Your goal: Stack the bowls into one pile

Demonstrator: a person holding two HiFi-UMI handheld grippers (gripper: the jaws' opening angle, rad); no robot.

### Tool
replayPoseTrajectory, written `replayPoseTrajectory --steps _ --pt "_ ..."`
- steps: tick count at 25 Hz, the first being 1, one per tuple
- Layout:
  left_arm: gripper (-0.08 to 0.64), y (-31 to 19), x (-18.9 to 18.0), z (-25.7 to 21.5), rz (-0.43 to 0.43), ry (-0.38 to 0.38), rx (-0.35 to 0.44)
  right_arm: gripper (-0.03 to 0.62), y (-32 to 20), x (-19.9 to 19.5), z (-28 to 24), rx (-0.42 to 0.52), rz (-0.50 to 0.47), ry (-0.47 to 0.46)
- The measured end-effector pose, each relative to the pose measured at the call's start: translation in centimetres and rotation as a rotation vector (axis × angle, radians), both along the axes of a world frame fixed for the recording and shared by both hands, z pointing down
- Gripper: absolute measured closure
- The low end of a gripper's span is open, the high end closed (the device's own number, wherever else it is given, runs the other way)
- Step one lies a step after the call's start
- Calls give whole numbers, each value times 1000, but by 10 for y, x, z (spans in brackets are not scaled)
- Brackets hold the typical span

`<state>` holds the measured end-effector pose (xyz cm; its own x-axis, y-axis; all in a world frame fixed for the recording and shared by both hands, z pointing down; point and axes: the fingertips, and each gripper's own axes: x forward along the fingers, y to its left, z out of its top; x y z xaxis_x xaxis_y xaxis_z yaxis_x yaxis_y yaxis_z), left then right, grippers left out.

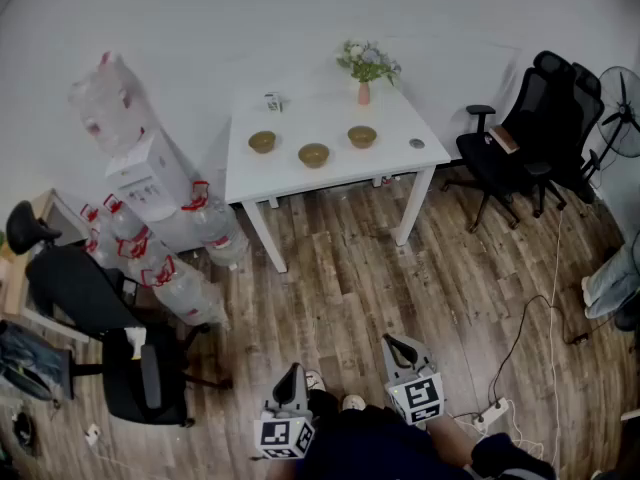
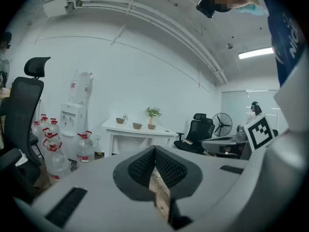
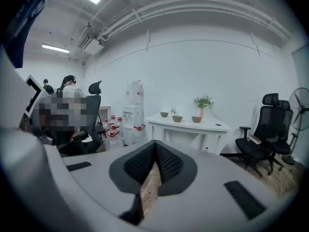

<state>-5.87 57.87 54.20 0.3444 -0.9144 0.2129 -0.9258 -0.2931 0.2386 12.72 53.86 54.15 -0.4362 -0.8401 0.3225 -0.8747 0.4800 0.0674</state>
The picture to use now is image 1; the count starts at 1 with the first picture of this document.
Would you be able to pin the black mesh office chair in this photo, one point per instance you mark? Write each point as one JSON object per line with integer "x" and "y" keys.
{"x": 500, "y": 163}
{"x": 585, "y": 118}

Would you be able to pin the white power adapter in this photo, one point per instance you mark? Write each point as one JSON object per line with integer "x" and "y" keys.
{"x": 92, "y": 433}

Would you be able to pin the clear bag of empty bottles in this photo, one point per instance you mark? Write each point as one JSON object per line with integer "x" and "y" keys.
{"x": 110, "y": 103}

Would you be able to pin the person's left white shoe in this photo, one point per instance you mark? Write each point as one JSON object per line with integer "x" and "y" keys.
{"x": 315, "y": 380}

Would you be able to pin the white power strip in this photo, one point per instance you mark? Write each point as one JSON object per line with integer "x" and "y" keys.
{"x": 492, "y": 414}

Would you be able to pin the dark blue bag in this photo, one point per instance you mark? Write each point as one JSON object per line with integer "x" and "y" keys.
{"x": 30, "y": 358}

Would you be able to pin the white water dispenser box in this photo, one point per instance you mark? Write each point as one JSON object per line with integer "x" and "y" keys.
{"x": 150, "y": 178}

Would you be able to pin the white table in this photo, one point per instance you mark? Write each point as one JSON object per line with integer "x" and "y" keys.
{"x": 320, "y": 118}

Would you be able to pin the person's navy shirt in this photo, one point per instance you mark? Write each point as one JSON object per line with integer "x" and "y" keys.
{"x": 380, "y": 448}

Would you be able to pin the person's right forearm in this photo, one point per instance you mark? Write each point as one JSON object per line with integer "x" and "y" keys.
{"x": 452, "y": 440}

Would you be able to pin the brown cardboard box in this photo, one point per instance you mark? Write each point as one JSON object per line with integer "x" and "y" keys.
{"x": 504, "y": 139}

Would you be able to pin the pile of clear water bottles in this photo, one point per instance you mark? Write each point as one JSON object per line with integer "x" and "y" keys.
{"x": 190, "y": 288}

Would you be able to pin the brown ceramic bowl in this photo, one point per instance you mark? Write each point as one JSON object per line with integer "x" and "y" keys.
{"x": 262, "y": 141}
{"x": 313, "y": 155}
{"x": 362, "y": 136}

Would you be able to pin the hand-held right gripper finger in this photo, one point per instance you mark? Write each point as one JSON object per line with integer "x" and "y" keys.
{"x": 406, "y": 353}
{"x": 390, "y": 360}

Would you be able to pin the black standing fan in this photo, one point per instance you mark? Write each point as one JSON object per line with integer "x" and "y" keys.
{"x": 622, "y": 110}

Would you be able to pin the white and blue flower bouquet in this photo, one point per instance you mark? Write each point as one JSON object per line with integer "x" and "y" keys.
{"x": 367, "y": 63}

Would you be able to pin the black office chair with headrest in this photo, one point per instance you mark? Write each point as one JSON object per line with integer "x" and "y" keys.
{"x": 80, "y": 288}

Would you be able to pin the small white carton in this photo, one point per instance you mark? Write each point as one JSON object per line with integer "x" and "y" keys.
{"x": 273, "y": 102}

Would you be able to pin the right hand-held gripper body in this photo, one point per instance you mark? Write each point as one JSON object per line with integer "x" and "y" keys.
{"x": 417, "y": 398}

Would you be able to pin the person's black trousers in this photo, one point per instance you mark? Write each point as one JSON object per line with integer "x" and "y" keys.
{"x": 325, "y": 403}

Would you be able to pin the person's right white shoe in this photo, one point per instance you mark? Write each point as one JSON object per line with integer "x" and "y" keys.
{"x": 353, "y": 402}

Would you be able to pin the person's white shoe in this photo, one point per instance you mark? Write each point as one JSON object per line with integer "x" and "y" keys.
{"x": 315, "y": 380}
{"x": 353, "y": 402}

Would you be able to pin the pink vase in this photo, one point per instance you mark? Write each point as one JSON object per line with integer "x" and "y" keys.
{"x": 363, "y": 94}

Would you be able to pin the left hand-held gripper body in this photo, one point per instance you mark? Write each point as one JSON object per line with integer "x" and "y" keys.
{"x": 282, "y": 438}

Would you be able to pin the light wooden cabinet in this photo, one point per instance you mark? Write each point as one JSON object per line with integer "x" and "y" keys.
{"x": 15, "y": 278}

